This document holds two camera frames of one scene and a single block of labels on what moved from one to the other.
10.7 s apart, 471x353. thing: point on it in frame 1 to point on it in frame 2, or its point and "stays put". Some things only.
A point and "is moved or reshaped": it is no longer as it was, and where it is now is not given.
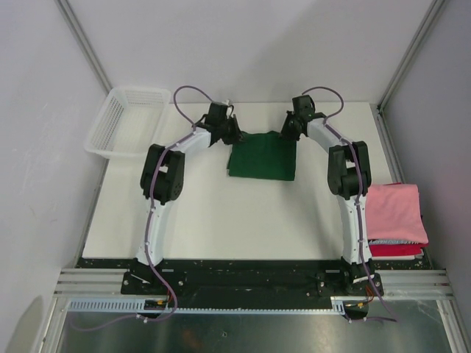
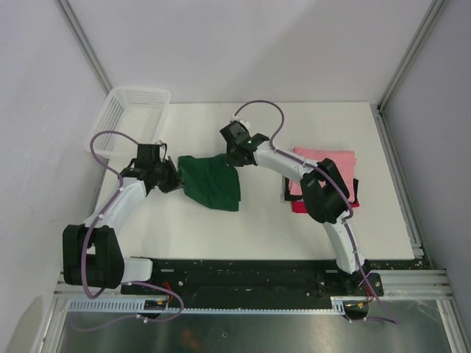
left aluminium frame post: [83, 42] stays put
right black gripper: [285, 133] to [232, 162]
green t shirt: [266, 155] is moved or reshaped
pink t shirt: [394, 213] to [342, 162]
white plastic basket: [129, 120] stays put
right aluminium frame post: [380, 118] stays put
